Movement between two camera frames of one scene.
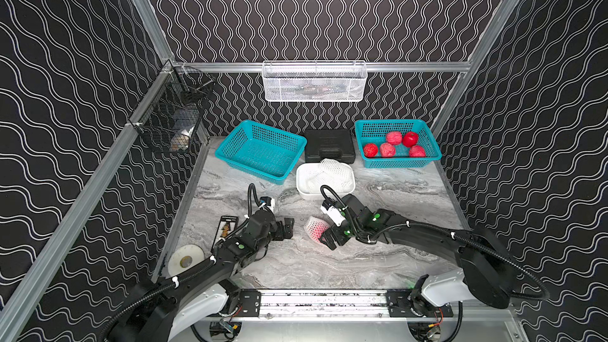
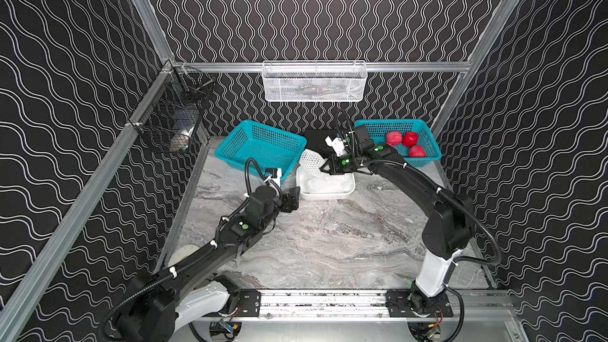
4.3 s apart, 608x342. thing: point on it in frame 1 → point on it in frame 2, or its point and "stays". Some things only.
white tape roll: [184, 257] stays
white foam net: [315, 226] → [311, 161]
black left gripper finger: [288, 227] → [294, 197]
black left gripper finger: [277, 233] → [290, 203]
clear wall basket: [315, 81] stays
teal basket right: [375, 131] stays
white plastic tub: [310, 177] stays
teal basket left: [261, 151] stays
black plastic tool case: [337, 144] stays
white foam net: [330, 172] stays
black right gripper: [332, 231] → [333, 169]
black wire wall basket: [172, 119] stays
